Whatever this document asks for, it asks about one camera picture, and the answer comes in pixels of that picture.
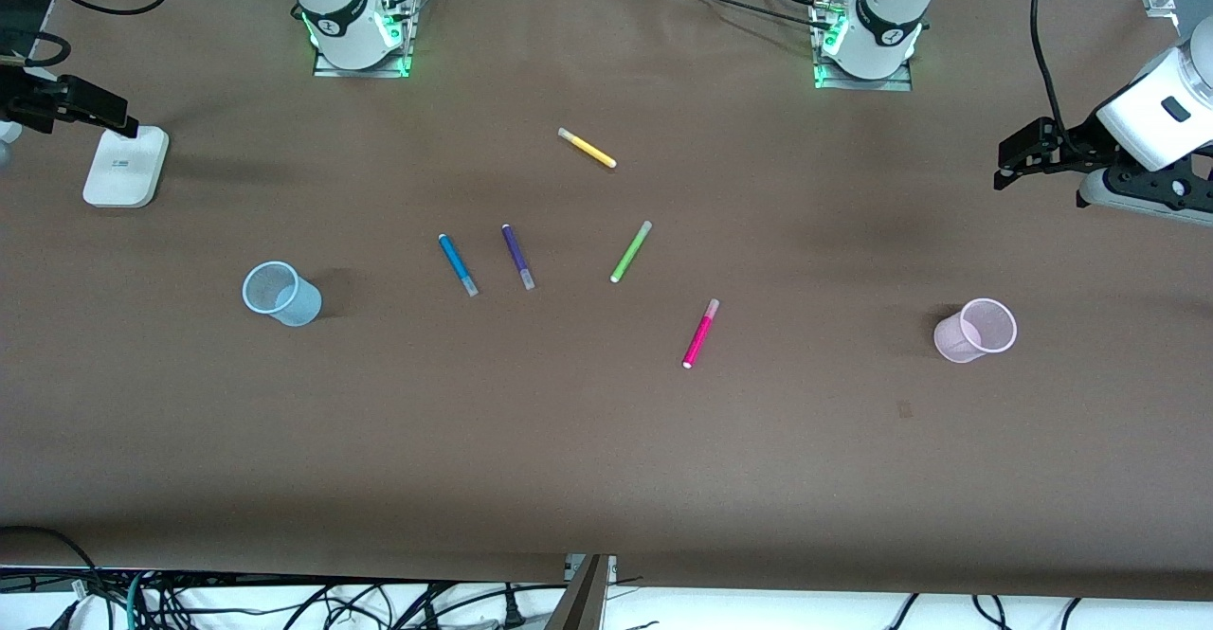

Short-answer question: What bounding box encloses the pink marker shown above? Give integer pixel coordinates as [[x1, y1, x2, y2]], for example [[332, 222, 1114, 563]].
[[682, 298, 721, 369]]

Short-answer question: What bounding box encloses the blue marker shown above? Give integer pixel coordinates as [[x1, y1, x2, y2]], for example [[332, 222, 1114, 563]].
[[438, 233, 480, 297]]

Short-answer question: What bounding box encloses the white flat box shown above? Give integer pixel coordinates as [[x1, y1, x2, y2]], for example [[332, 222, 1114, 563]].
[[82, 125, 171, 209]]

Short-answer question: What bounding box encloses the translucent pink plastic cup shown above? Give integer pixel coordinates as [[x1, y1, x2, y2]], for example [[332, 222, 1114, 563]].
[[933, 297, 1019, 365]]

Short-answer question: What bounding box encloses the translucent blue plastic cup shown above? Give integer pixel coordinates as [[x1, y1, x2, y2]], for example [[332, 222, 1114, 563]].
[[242, 261, 323, 328]]

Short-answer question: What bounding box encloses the green marker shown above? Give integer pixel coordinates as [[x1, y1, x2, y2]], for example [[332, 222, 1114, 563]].
[[609, 220, 654, 284]]

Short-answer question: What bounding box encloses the purple marker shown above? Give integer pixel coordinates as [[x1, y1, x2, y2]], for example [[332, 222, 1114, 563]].
[[501, 224, 536, 291]]

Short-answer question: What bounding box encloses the yellow marker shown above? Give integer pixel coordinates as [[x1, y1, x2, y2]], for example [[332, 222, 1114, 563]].
[[557, 127, 618, 170]]

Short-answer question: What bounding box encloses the brown table cover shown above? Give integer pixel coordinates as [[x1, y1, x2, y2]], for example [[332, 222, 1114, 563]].
[[0, 0, 1213, 603]]

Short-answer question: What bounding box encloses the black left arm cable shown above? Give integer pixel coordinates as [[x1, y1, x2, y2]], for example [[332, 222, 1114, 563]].
[[1030, 0, 1083, 153]]

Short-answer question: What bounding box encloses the black floor cable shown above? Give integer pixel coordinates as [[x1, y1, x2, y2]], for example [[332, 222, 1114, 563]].
[[0, 525, 100, 603]]

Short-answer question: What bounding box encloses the grey metal frame beam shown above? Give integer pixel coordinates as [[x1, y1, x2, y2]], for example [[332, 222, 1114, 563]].
[[543, 554, 619, 630]]

